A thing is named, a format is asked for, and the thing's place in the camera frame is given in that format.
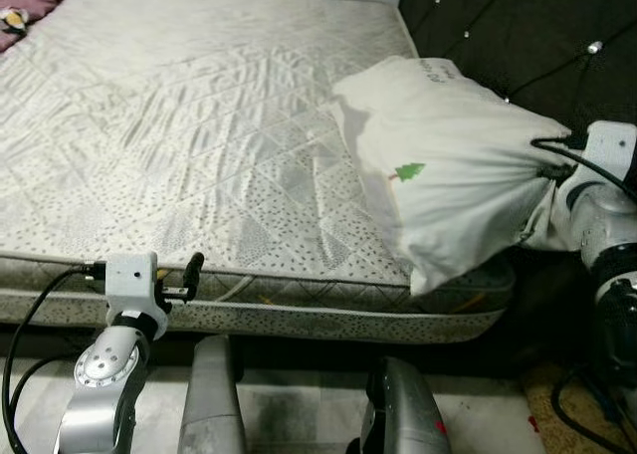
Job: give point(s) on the white pillow with tree print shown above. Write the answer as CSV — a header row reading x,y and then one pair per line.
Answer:
x,y
448,185

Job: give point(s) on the silver left robot leg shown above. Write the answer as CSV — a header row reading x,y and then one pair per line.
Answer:
x,y
211,404

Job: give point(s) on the silver robot leg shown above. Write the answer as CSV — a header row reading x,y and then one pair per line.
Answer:
x,y
211,404
403,414

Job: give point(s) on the white quilted mattress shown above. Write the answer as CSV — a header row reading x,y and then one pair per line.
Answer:
x,y
179,125

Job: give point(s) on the black tufted headboard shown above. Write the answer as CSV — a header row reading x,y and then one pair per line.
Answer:
x,y
498,26

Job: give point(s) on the brown floor mat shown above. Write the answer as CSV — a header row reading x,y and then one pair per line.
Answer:
x,y
542,414

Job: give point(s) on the silver right robot leg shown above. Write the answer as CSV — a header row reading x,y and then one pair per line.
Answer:
x,y
403,414

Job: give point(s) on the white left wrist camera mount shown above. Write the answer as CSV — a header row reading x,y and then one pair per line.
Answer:
x,y
129,275

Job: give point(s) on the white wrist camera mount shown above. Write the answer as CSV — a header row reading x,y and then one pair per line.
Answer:
x,y
129,275
612,145

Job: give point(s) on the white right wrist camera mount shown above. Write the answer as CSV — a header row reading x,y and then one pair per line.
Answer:
x,y
612,145

